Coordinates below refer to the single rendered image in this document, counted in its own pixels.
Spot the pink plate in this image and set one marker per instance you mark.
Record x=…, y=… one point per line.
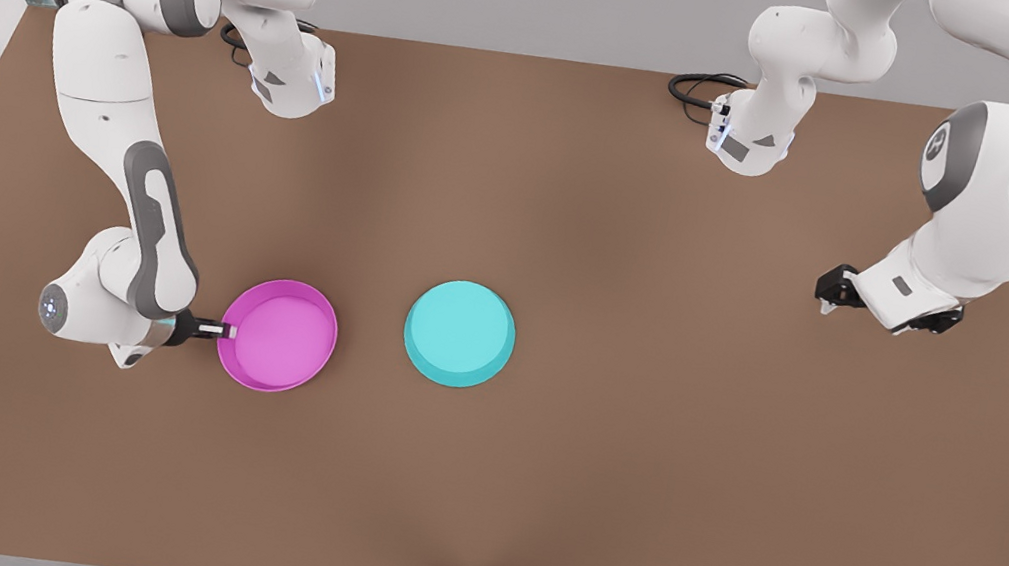
x=281, y=339

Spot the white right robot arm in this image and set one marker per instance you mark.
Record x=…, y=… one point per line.
x=107, y=78

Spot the blue plate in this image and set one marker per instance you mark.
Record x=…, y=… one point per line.
x=459, y=333

